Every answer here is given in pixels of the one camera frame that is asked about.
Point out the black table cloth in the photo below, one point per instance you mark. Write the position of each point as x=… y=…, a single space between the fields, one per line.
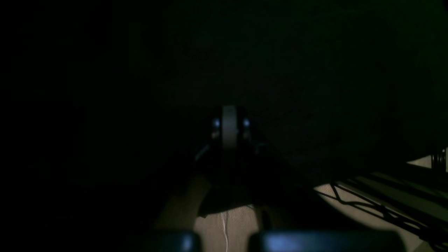
x=101 y=92

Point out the left gripper left finger camera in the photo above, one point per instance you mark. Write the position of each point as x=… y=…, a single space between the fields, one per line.
x=209 y=139

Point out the left gripper right finger camera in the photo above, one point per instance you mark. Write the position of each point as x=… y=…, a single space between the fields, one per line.
x=250 y=139

